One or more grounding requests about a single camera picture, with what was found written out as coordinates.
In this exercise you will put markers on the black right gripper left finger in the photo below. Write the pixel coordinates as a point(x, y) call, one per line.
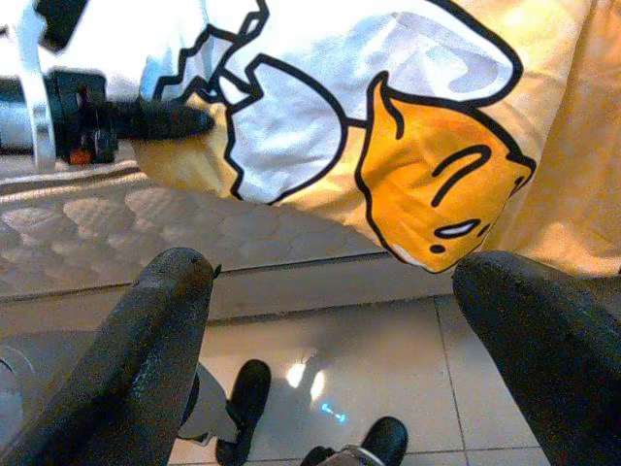
point(121, 364)

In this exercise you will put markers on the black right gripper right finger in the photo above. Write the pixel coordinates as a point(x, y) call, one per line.
point(558, 349)

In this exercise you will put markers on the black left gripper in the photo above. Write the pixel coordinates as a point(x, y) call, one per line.
point(73, 116)

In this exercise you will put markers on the yellow cartoon print blanket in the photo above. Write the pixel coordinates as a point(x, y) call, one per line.
point(412, 145)

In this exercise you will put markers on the white quilted mattress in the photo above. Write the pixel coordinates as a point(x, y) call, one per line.
point(145, 228)

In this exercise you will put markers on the black left robot foot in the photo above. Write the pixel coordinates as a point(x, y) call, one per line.
point(247, 393)

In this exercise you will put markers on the black robot foot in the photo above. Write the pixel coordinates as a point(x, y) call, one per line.
point(247, 393)
point(383, 439)

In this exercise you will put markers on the black right robot foot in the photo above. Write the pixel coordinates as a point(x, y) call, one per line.
point(383, 439)

